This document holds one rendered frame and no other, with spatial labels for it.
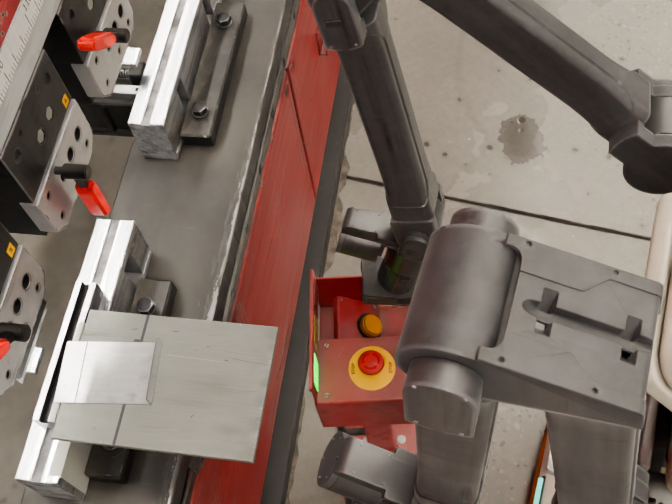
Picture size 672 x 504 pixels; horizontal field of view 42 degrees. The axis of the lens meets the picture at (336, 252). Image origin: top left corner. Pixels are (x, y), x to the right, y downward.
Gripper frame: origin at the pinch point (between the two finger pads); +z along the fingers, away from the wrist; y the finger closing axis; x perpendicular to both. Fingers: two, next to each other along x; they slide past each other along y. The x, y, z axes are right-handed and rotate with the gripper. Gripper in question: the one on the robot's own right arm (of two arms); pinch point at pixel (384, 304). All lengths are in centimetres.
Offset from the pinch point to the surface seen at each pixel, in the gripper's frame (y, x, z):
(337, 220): -5, -65, 81
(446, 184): -35, -75, 73
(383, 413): -0.7, 14.9, 8.2
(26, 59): 48, -4, -46
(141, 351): 35.5, 14.5, -11.9
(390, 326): -2.8, -0.6, 9.2
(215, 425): 25.4, 25.0, -14.1
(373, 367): 2.3, 10.7, -0.2
